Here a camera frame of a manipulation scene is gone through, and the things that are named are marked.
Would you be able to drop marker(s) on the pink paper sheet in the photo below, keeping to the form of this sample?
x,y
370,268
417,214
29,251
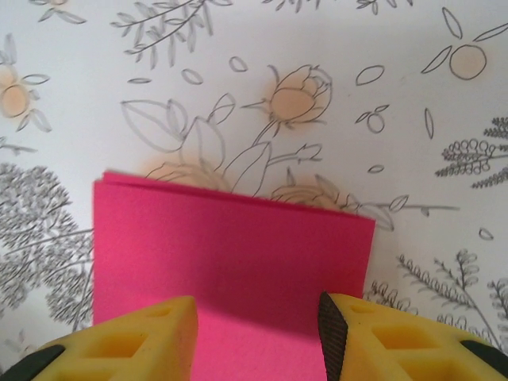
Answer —
x,y
238,246

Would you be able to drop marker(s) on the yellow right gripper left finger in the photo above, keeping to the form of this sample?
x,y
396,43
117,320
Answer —
x,y
119,349

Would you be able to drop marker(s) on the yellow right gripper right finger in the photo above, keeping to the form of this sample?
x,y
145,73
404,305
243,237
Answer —
x,y
397,349

